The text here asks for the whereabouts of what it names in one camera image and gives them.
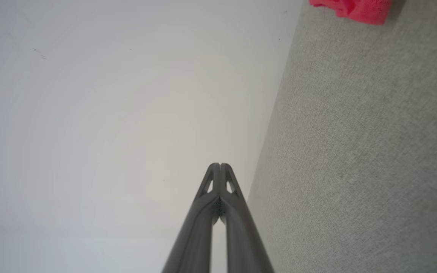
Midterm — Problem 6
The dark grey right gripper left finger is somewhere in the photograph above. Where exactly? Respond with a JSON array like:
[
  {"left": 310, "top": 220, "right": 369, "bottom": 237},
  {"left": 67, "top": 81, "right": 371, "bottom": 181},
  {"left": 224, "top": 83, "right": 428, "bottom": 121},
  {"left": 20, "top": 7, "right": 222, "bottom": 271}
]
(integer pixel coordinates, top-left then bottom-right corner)
[{"left": 161, "top": 163, "right": 222, "bottom": 273}]

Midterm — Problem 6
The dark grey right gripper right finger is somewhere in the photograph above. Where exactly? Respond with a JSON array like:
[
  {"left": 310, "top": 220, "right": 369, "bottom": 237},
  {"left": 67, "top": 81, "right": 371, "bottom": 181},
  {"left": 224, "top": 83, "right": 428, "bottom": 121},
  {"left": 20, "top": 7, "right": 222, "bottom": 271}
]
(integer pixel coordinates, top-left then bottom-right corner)
[{"left": 221, "top": 163, "right": 276, "bottom": 273}]

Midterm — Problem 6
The red white jersey garment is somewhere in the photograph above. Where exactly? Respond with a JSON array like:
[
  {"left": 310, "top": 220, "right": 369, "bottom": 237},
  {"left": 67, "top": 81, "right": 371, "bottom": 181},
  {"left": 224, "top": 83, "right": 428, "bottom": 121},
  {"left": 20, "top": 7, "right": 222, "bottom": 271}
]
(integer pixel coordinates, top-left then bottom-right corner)
[{"left": 308, "top": 0, "right": 393, "bottom": 25}]

